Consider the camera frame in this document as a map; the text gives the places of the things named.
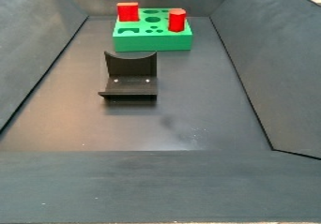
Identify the green shape sorting board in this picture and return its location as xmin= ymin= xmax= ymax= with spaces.
xmin=112 ymin=8 xmax=192 ymax=52

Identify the black curved stand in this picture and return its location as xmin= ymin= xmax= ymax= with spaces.
xmin=97 ymin=52 xmax=157 ymax=98

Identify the red hexagonal block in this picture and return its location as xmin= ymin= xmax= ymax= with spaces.
xmin=168 ymin=8 xmax=185 ymax=32

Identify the red rectangular block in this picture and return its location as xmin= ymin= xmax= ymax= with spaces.
xmin=116 ymin=2 xmax=139 ymax=22

